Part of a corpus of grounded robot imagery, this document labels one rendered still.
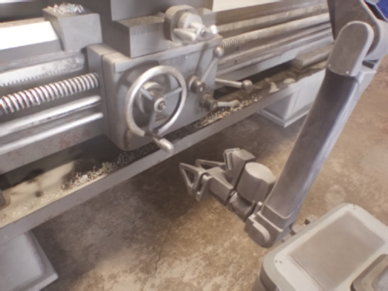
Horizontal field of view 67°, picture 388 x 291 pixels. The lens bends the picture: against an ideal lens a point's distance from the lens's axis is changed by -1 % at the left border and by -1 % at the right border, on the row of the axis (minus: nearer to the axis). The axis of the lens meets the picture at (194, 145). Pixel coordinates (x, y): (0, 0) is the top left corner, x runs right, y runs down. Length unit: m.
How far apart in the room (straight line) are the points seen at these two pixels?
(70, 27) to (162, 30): 0.23
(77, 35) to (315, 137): 0.63
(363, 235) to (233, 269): 0.49
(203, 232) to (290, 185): 0.84
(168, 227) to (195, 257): 0.18
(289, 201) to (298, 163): 0.08
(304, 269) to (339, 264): 0.12
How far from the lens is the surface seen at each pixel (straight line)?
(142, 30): 0.78
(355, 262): 1.15
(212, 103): 1.03
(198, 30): 0.78
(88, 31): 0.87
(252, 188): 0.61
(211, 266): 1.27
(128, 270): 1.26
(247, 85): 1.00
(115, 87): 0.80
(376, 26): 0.47
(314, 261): 1.08
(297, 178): 0.55
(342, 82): 0.49
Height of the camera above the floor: 1.10
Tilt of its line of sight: 38 degrees down
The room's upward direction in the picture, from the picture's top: 6 degrees clockwise
